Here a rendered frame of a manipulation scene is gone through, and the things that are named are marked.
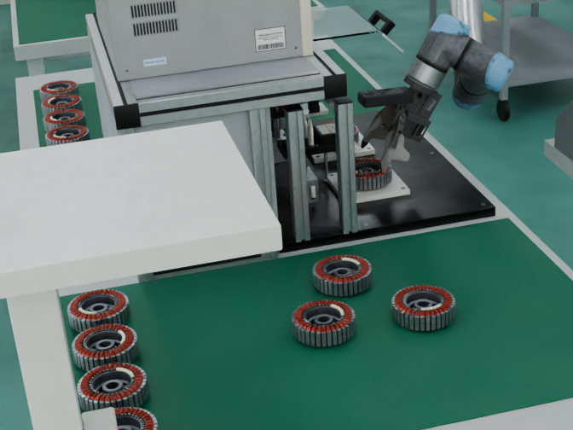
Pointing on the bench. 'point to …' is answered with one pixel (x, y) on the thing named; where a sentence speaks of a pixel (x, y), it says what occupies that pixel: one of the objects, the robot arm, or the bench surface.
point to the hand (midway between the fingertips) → (368, 159)
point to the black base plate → (455, 197)
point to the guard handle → (383, 20)
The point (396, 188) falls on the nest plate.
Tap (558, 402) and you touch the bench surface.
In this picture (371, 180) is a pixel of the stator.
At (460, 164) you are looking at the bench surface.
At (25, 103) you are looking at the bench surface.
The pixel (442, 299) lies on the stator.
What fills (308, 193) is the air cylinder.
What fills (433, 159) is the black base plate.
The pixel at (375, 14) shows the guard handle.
